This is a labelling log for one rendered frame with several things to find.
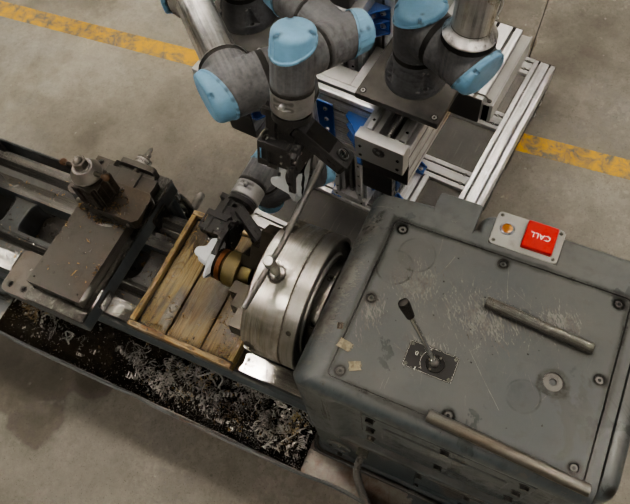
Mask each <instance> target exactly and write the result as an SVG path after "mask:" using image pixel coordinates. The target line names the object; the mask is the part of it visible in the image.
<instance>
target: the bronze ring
mask: <svg viewBox="0 0 630 504"><path fill-rule="evenodd" d="M241 256H242V252H239V251H236V250H234V251H232V250H229V249H225V248H223V249H221V250H220V251H219V252H218V253H217V254H216V256H215V258H214V260H213V262H212V266H211V277H212V278H214V279H215V280H218V281H221V283H222V284H223V285H226V286H228V287H231V286H232V284H233V282H234V281H235V280H238V281H240V282H242V283H245V284H247V285H250V283H251V280H252V277H253V275H254V273H255V270H253V269H250V268H247V267H245V266H242V265H241Z"/></svg>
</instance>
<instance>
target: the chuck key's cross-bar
mask: <svg viewBox="0 0 630 504"><path fill-rule="evenodd" d="M324 164H325V163H324V162H322V161H321V160H319V162H318V164H317V166H316V168H315V170H314V172H313V174H312V176H311V179H310V181H309V183H308V185H307V187H306V189H305V191H304V193H303V195H302V198H301V199H300V201H299V203H298V205H297V207H296V209H295V211H294V213H293V215H292V218H291V220H290V222H289V224H288V226H287V228H286V230H285V232H284V234H283V236H282V238H281V240H280V242H279V244H278V246H277V247H276V249H275V251H274V252H273V254H272V257H273V258H274V260H275V261H276V259H277V258H278V256H279V254H280V253H281V251H282V249H283V248H284V246H285V244H286V242H287V240H288V238H289V236H290V234H291V232H292V230H293V228H294V226H295V223H296V221H297V219H298V217H299V215H300V213H301V211H302V209H303V207H304V205H305V203H306V201H307V199H308V197H309V195H310V193H311V191H312V189H313V187H314V185H315V182H316V180H317V178H318V176H319V174H320V172H321V170H322V168H323V166H324ZM269 271H270V269H269V268H266V267H264V269H263V271H262V272H261V274H260V276H259V277H258V279H257V281H256V282H255V284H254V286H253V287H252V289H251V291H250V292H249V294H248V296H247V297H246V299H245V301H244V302H243V304H242V306H241V308H243V309H244V310H247V308H248V306H249V305H250V303H251V301H252V300H253V298H254V296H255V295H256V293H257V291H258V290H259V288H260V286H261V284H262V283H263V281H264V279H265V278H266V276H267V274H268V273H269Z"/></svg>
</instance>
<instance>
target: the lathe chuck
mask: <svg viewBox="0 0 630 504"><path fill-rule="evenodd" d="M295 226H298V229H297V230H296V231H295V232H294V233H291V234H290V236H289V238H288V240H287V242H286V244H285V246H284V248H283V249H282V251H281V253H280V254H279V256H278V258H277V259H276V263H277V264H278V265H279V266H282V267H283V268H284V269H285V276H284V277H283V279H282V280H280V281H273V280H272V279H271V278H270V276H269V273H268V274H267V276H266V278H265V279H264V281H263V283H262V284H261V286H260V288H259V290H258V291H257V293H256V295H255V296H254V298H253V300H252V301H251V303H250V305H249V306H248V308H247V310H244V309H243V311H242V317H241V325H240V336H241V340H242V341H244V342H245V341H248V342H250V343H251V345H253V346H254V349H252V348H250V347H249V346H246V345H244V348H245V349H246V350H248V351H250V352H253V353H255V354H257V355H260V356H262V357H264V358H267V359H269V360H271V361H274V362H276V363H278V364H281V363H280V361H279V356H278V346H279V338H280V332H281V327H282V323H283V319H284V316H285V312H286V309H287V306H288V303H289V300H290V298H291V295H292V292H293V290H294V287H295V285H296V282H297V280H298V278H299V276H300V274H301V272H302V270H303V268H304V266H305V264H306V262H307V260H308V258H309V257H310V255H311V253H312V252H313V250H314V249H315V247H316V246H317V244H318V243H319V242H320V241H321V240H322V239H323V237H325V236H326V235H327V234H329V233H331V232H333V231H330V230H327V229H324V228H321V227H319V226H316V225H313V224H310V223H307V222H305V221H302V220H299V219H297V221H296V223H295ZM284 232H285V230H282V229H280V230H279V231H278V232H277V233H276V235H275V236H274V237H273V239H272V240H271V242H270V243H269V245H268V247H267V248H266V250H265V252H264V254H263V255H262V257H261V259H260V261H259V263H258V266H257V268H256V270H255V273H254V275H253V277H252V280H251V283H250V286H249V289H248V292H247V295H246V297H247V296H248V294H249V292H250V291H251V289H252V287H253V286H254V284H255V282H256V281H257V279H258V277H259V276H260V274H261V272H262V271H263V269H264V267H265V266H264V264H263V262H262V260H263V258H264V257H265V256H267V255H270V256H272V254H273V252H274V251H275V249H276V247H277V246H278V244H279V242H280V240H281V238H282V236H283V234H284ZM281 365H282V364H281Z"/></svg>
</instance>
